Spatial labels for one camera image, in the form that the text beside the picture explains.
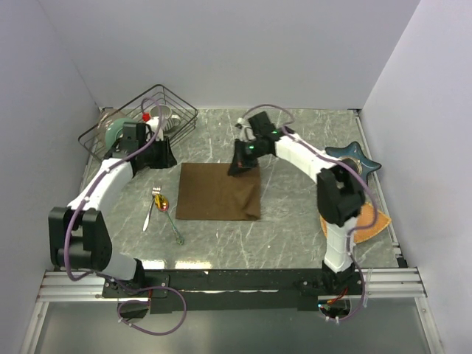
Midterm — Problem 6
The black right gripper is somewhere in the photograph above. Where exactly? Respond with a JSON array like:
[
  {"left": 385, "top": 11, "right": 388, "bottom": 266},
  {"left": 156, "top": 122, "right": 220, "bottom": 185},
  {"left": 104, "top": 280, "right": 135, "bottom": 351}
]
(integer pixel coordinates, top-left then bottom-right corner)
[{"left": 227, "top": 138, "right": 264, "bottom": 177}]

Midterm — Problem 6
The brown cloth napkin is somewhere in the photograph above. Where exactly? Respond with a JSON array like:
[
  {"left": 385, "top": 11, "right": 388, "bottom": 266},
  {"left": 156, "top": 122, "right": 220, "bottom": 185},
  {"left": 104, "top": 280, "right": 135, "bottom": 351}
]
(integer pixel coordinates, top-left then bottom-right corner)
[{"left": 176, "top": 163, "right": 261, "bottom": 221}]

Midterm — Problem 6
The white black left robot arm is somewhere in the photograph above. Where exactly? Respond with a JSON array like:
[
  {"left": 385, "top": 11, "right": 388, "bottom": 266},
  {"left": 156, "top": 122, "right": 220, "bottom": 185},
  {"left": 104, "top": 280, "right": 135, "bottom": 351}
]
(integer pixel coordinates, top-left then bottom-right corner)
[{"left": 48, "top": 117, "right": 176, "bottom": 296}]

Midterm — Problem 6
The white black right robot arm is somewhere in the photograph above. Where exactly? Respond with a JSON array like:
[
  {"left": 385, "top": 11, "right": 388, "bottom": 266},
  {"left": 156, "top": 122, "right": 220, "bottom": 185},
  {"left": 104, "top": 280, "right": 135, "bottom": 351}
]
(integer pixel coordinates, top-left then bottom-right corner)
[{"left": 227, "top": 111, "right": 366, "bottom": 294}]

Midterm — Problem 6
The striped ceramic mug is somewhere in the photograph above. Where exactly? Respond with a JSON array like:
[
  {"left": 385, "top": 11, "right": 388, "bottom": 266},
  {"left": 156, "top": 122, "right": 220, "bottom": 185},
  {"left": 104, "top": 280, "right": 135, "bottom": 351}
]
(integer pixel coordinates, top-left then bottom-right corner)
[{"left": 147, "top": 105, "right": 181, "bottom": 135}]

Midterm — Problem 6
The silver fork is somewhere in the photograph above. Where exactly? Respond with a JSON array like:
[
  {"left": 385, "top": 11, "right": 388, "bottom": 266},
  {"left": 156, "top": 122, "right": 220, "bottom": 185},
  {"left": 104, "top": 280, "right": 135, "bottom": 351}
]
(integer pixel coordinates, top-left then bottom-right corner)
[{"left": 142, "top": 186, "right": 162, "bottom": 232}]

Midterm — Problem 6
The iridescent spoon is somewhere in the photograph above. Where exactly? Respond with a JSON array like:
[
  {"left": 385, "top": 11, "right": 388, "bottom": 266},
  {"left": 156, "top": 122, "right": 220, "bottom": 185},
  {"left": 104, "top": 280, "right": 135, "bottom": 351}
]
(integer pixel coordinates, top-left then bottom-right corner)
[{"left": 153, "top": 193, "right": 184, "bottom": 246}]

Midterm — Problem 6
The green ceramic bowl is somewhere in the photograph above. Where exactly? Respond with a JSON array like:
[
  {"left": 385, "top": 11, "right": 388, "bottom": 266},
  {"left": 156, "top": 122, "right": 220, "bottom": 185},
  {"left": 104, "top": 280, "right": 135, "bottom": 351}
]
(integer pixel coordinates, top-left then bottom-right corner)
[{"left": 105, "top": 118, "right": 133, "bottom": 149}]

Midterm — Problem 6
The clear glass jar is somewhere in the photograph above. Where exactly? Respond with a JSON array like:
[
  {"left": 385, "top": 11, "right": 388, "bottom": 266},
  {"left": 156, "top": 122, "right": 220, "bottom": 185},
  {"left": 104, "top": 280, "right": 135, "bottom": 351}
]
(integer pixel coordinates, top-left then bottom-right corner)
[{"left": 97, "top": 109, "right": 118, "bottom": 138}]

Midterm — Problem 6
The blue star-shaped dish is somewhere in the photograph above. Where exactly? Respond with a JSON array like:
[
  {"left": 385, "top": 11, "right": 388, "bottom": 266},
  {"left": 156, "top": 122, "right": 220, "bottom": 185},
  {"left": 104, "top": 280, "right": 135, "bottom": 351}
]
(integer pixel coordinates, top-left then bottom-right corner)
[{"left": 324, "top": 141, "right": 382, "bottom": 184}]

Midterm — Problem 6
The orange woven placemat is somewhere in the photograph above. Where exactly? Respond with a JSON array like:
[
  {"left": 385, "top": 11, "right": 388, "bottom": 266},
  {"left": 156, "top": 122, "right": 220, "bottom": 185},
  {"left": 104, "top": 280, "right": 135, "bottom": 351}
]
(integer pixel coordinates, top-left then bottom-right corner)
[{"left": 319, "top": 203, "right": 392, "bottom": 244}]

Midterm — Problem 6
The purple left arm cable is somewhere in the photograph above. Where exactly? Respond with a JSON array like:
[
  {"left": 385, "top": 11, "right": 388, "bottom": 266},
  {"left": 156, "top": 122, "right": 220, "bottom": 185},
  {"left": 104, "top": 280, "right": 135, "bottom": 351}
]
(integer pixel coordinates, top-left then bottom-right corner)
[{"left": 63, "top": 97, "right": 188, "bottom": 336}]

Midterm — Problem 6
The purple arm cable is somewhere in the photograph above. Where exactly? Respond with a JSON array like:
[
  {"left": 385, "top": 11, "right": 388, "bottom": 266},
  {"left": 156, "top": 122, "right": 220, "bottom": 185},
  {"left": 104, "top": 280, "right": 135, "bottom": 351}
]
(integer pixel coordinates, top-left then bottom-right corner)
[
  {"left": 237, "top": 104, "right": 379, "bottom": 325},
  {"left": 63, "top": 97, "right": 188, "bottom": 336}
]

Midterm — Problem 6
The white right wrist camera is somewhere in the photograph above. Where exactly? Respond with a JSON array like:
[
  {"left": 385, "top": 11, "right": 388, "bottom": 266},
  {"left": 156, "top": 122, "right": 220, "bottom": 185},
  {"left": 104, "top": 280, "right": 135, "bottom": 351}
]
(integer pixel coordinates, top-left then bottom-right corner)
[{"left": 235, "top": 117, "right": 255, "bottom": 142}]

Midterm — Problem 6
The black wire dish rack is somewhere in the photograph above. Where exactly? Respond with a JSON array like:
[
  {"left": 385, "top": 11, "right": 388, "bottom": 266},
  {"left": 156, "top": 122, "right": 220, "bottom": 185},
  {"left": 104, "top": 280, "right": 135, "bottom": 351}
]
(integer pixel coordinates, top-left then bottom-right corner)
[{"left": 78, "top": 84, "right": 198, "bottom": 162}]

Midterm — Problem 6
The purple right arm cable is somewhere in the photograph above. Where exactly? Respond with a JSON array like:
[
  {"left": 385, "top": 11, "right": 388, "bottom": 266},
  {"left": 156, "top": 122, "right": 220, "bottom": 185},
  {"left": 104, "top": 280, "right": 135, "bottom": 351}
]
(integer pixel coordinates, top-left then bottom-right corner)
[{"left": 237, "top": 104, "right": 379, "bottom": 325}]

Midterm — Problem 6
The aluminium frame rail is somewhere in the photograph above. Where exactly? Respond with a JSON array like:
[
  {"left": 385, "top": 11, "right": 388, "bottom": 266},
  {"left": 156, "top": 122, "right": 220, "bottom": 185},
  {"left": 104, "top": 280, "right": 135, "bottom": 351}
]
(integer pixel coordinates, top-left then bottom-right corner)
[{"left": 37, "top": 268, "right": 426, "bottom": 302}]

